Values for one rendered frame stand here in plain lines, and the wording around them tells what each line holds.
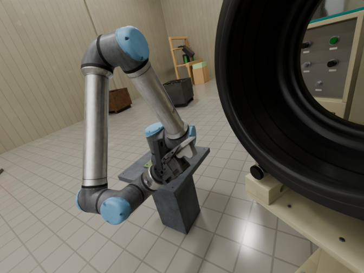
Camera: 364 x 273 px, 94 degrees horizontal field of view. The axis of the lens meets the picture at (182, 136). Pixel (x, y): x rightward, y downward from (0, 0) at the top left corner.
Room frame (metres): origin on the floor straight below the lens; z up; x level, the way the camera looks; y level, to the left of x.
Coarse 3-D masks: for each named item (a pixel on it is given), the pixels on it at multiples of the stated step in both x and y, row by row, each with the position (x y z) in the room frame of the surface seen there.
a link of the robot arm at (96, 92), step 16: (96, 48) 0.71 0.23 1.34; (96, 64) 0.70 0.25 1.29; (96, 80) 0.69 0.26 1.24; (96, 96) 0.66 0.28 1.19; (96, 112) 0.64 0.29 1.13; (96, 128) 0.61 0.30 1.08; (96, 144) 0.58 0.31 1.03; (96, 160) 0.56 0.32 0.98; (96, 176) 0.53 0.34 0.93; (80, 192) 0.53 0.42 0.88; (96, 192) 0.50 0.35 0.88; (80, 208) 0.49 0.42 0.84; (96, 208) 0.46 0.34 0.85
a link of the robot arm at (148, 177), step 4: (148, 168) 0.55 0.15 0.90; (144, 172) 0.56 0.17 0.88; (148, 172) 0.53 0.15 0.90; (144, 176) 0.54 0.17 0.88; (148, 176) 0.52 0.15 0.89; (152, 176) 0.52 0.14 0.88; (144, 180) 0.53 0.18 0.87; (148, 180) 0.52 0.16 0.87; (152, 180) 0.51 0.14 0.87; (156, 180) 0.51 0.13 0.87; (148, 184) 0.52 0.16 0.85; (152, 184) 0.51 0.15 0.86; (156, 184) 0.51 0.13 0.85; (160, 184) 0.51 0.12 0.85; (152, 188) 0.51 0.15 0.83; (156, 188) 0.52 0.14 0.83
